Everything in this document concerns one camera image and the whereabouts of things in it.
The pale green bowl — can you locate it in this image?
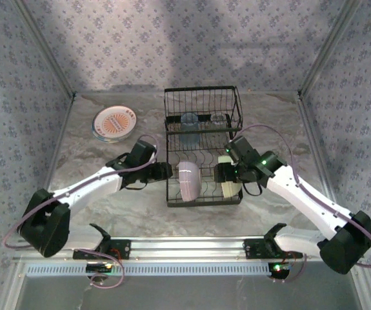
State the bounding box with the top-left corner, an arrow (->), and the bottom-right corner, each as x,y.
217,155 -> 243,199

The purple bowl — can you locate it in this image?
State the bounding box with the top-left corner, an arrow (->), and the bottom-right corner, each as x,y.
175,161 -> 202,203

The blue white striped plate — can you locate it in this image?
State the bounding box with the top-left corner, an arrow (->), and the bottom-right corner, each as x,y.
90,127 -> 134,145

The white orange sunburst plate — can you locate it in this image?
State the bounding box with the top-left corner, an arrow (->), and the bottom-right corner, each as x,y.
92,105 -> 139,139

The black wire dish rack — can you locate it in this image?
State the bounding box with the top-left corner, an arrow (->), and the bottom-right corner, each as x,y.
163,85 -> 244,208

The clear drinking glass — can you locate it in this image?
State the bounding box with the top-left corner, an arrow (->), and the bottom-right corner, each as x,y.
210,112 -> 226,127

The blue plastic cup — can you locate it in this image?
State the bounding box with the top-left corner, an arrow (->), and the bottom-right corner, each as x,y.
179,112 -> 201,148

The left small circuit board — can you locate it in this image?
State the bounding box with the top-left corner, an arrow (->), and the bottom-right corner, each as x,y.
86,262 -> 114,274

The small circuit board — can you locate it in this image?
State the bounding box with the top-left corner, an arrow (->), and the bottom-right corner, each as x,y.
86,262 -> 114,274
268,261 -> 292,280

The right small circuit board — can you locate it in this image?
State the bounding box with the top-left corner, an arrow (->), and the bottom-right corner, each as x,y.
268,261 -> 292,280

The left thin black cable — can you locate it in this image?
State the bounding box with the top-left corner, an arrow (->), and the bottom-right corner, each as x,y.
122,182 -> 150,192

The thin black cable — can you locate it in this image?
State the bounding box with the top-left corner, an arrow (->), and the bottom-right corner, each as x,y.
241,180 -> 263,197
122,182 -> 150,192

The right thin black cable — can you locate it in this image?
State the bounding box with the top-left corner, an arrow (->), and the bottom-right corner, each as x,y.
241,180 -> 263,197

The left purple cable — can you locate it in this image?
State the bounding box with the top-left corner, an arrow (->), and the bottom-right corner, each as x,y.
3,134 -> 159,288

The purple cable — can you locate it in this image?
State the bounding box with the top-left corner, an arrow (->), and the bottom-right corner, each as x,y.
240,124 -> 371,284
3,134 -> 159,288

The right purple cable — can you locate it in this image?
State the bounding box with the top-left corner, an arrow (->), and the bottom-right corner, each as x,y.
240,124 -> 371,284

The aluminium mounting rail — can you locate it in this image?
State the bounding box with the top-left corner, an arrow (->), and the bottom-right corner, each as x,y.
14,236 -> 325,263

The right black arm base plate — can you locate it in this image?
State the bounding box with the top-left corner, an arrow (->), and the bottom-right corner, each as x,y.
244,238 -> 304,260

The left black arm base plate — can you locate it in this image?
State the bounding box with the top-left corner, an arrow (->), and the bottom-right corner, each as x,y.
72,238 -> 132,260

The grey slotted cable duct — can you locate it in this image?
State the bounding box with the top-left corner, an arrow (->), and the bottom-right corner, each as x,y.
25,263 -> 272,278

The aluminium frame post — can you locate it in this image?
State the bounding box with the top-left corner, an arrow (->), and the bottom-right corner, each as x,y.
12,0 -> 77,98
297,0 -> 365,98

